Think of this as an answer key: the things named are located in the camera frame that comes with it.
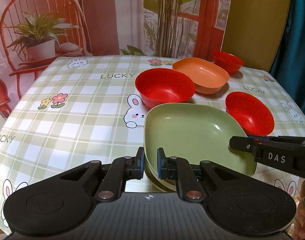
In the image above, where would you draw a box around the green square plate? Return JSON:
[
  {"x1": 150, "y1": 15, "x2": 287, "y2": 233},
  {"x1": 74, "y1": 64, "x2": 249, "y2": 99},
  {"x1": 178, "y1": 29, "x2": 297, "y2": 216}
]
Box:
[{"x1": 144, "y1": 103, "x2": 257, "y2": 192}]

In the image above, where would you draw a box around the orange square plate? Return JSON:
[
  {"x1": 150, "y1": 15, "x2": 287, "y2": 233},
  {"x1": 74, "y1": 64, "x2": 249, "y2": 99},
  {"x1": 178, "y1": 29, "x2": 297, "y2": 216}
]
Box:
[{"x1": 173, "y1": 57, "x2": 230, "y2": 95}]

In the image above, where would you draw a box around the red bowl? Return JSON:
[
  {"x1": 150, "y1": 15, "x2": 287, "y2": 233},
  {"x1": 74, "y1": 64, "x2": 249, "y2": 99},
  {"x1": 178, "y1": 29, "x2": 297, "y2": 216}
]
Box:
[
  {"x1": 135, "y1": 68, "x2": 195, "y2": 108},
  {"x1": 225, "y1": 92, "x2": 275, "y2": 137}
]

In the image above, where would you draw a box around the operator hand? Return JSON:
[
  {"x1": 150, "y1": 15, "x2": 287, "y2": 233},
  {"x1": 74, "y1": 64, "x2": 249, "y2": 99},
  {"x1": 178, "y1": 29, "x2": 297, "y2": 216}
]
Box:
[{"x1": 292, "y1": 180, "x2": 305, "y2": 240}]

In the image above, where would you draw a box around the green plaid tablecloth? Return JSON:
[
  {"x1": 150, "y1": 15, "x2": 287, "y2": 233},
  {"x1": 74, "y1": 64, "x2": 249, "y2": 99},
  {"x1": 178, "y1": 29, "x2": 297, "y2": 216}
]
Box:
[{"x1": 0, "y1": 56, "x2": 305, "y2": 234}]

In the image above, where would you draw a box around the red bowl far corner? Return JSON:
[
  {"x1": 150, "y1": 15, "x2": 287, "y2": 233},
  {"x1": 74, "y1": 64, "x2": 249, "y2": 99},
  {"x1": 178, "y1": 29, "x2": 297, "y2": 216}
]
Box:
[{"x1": 211, "y1": 50, "x2": 244, "y2": 75}]

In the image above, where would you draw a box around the teal curtain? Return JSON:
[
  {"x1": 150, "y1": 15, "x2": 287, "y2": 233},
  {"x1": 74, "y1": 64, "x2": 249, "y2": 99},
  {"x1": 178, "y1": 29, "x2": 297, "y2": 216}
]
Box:
[{"x1": 270, "y1": 0, "x2": 305, "y2": 115}]

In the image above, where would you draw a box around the wooden headboard panel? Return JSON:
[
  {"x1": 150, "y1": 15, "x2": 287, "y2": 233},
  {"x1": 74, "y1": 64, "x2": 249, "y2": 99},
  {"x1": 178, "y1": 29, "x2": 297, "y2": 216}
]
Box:
[{"x1": 221, "y1": 0, "x2": 290, "y2": 71}]

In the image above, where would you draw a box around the printed room backdrop cloth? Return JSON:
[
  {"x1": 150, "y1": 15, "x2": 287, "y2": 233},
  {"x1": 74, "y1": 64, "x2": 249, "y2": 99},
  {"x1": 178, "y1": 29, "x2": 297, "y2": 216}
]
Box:
[{"x1": 0, "y1": 0, "x2": 231, "y2": 118}]

